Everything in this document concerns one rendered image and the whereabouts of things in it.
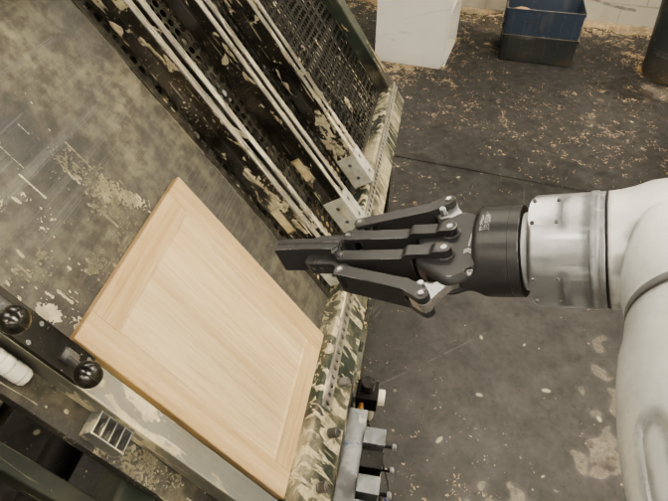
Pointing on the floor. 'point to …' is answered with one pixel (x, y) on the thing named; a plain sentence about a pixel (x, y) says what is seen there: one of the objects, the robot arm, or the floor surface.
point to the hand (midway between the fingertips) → (312, 254)
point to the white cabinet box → (417, 31)
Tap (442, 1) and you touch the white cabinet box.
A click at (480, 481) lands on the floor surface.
